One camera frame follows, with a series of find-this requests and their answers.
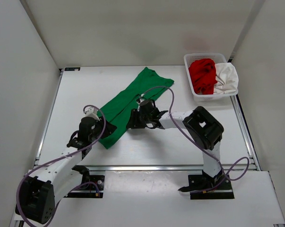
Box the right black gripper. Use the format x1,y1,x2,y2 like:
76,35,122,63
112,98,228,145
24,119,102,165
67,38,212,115
128,109,153,129

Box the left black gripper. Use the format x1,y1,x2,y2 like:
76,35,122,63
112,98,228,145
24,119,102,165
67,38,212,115
89,115,117,142

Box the green t shirt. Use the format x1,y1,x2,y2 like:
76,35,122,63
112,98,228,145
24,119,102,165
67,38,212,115
100,67,174,149

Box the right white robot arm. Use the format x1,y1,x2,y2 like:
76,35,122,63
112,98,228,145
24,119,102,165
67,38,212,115
126,99,225,193

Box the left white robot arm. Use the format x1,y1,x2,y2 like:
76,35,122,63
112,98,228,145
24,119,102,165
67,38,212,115
15,117,117,225

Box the dark table label sticker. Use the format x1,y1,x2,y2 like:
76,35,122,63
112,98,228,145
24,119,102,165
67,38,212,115
64,67,81,71

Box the red t shirt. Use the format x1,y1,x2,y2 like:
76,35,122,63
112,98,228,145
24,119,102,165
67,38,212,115
189,58,217,95

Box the white t shirt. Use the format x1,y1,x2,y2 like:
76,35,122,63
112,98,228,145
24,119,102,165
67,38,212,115
214,62,239,95

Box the white plastic basket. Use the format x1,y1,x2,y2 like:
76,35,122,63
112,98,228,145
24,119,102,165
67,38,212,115
184,53,238,101

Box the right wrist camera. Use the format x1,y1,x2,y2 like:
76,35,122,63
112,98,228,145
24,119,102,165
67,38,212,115
136,94,146,104

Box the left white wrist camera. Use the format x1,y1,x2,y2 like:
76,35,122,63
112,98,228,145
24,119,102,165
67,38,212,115
83,106,100,121

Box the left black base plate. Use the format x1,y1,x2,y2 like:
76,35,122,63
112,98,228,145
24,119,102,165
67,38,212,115
65,172,105,199

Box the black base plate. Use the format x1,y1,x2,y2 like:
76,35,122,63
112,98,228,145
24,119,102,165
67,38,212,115
188,175,234,200
65,172,105,199

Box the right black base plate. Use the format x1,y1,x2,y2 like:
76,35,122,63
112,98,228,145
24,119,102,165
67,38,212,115
188,175,234,200

